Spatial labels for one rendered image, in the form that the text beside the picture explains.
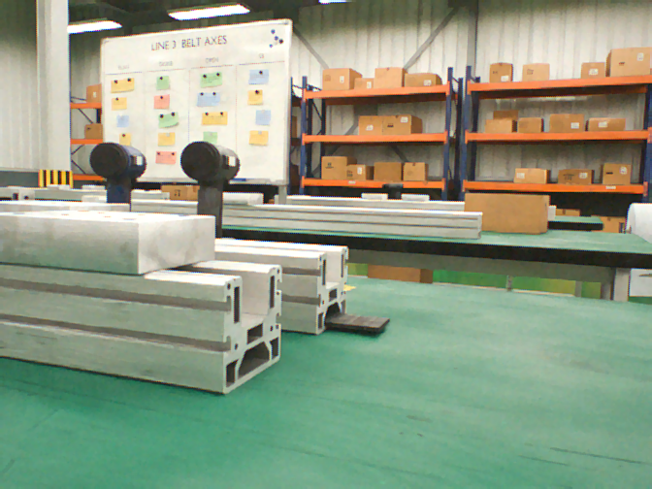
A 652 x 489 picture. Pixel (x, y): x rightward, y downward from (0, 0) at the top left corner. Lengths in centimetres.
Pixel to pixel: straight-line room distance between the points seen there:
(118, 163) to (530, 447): 76
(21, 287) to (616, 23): 1089
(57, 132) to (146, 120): 494
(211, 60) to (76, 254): 350
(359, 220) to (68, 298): 161
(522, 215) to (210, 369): 202
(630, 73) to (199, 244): 972
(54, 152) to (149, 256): 858
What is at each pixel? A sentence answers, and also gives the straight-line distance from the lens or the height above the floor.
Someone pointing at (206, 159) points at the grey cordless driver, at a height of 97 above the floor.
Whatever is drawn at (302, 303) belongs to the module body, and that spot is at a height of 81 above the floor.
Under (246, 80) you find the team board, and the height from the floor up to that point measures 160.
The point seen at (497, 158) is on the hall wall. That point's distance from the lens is 1093.
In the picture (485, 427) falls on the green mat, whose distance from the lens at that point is 41.
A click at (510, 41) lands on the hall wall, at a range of 1121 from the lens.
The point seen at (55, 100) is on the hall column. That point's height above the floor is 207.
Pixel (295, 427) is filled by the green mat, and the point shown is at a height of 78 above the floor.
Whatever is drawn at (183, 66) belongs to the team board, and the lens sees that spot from 407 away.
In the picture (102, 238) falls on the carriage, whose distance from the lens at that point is 47.
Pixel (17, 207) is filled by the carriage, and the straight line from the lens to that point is 82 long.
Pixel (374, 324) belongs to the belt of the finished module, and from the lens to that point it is 62.
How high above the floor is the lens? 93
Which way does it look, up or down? 6 degrees down
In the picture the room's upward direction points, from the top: 1 degrees clockwise
